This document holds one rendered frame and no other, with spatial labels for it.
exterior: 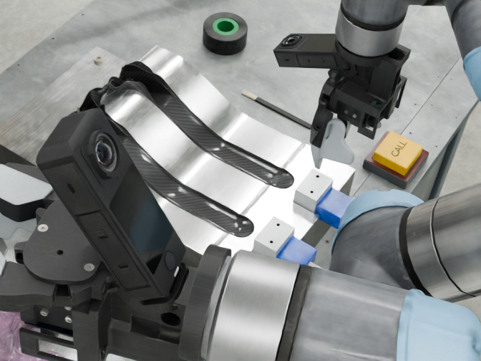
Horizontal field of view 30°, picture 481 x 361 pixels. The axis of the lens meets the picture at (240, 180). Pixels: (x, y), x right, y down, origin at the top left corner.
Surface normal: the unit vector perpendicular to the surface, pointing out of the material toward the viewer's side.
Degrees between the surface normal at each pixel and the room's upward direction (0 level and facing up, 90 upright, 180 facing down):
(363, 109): 90
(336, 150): 77
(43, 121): 0
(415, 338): 14
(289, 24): 0
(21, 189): 8
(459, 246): 62
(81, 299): 85
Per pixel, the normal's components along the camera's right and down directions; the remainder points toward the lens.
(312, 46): -0.34, -0.79
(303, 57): -0.58, 0.61
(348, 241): -0.73, -0.58
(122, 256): -0.24, 0.62
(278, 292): 0.05, -0.58
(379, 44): 0.22, 0.76
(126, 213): 0.88, -0.19
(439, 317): 0.15, -0.77
